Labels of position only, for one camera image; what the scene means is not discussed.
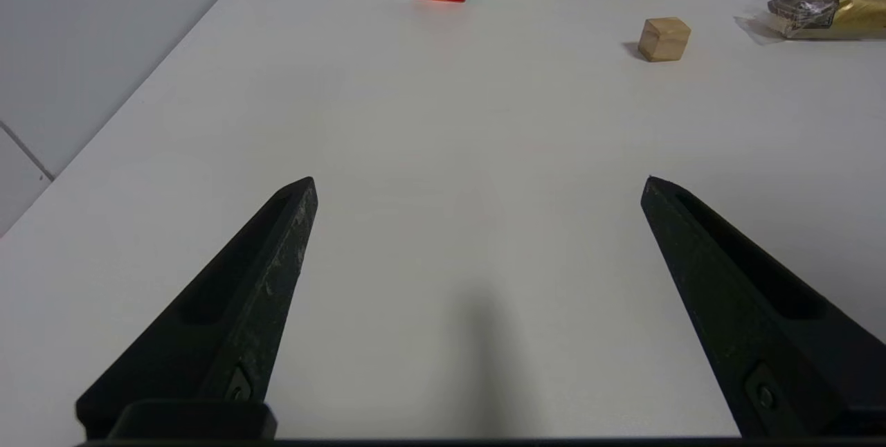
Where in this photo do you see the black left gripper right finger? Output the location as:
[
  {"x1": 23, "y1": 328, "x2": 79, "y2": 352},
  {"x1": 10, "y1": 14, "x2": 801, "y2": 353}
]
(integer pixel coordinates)
[{"x1": 641, "y1": 176, "x2": 886, "y2": 438}]

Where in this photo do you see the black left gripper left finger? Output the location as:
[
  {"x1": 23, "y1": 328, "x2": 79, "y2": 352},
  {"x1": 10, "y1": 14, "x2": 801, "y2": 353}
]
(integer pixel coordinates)
[{"x1": 76, "y1": 176, "x2": 318, "y2": 439}]

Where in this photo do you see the small wooden cube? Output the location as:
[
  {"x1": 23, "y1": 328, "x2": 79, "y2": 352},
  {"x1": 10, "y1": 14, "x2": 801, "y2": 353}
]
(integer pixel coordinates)
[{"x1": 638, "y1": 17, "x2": 691, "y2": 62}]

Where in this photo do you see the clear wrapped snack gold band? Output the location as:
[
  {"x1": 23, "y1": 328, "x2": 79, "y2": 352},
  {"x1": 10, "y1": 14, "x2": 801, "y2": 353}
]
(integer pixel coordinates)
[{"x1": 735, "y1": 0, "x2": 886, "y2": 45}]

